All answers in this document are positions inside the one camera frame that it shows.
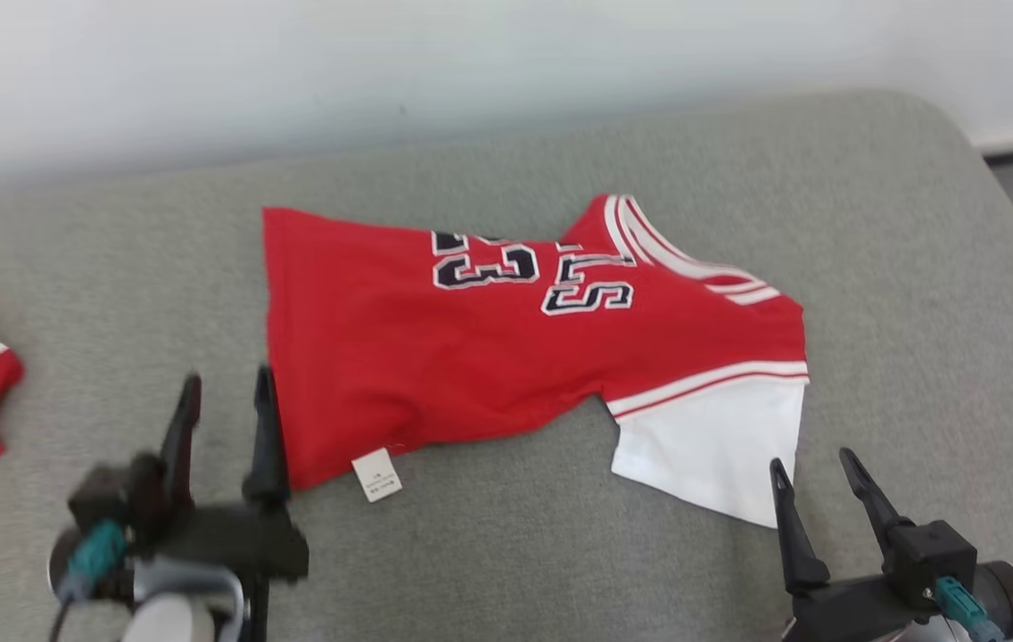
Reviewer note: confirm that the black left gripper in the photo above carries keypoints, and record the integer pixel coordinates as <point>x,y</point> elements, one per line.
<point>239,539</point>

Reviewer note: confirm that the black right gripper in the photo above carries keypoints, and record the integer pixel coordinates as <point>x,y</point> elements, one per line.
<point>854,611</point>

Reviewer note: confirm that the red basketball jersey white sleeves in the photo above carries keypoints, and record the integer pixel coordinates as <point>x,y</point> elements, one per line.
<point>435,374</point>

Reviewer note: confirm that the grey fabric sofa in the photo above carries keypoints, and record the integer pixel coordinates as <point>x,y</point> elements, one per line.
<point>506,553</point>

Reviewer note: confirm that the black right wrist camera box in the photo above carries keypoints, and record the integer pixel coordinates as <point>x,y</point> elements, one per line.
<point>930,553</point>

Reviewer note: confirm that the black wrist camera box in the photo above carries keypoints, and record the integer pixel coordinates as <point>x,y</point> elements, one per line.
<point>114,499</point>
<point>930,553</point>

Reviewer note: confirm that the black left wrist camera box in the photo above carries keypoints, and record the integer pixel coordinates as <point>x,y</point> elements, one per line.
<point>114,499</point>

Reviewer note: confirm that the teal right camera connector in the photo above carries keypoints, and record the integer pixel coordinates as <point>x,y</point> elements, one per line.
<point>961,608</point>

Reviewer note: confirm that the teal camera connector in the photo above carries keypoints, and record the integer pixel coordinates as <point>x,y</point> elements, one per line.
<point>961,608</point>
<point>96,553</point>

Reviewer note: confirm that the teal left camera connector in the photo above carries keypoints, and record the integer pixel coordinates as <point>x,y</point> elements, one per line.
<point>96,553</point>

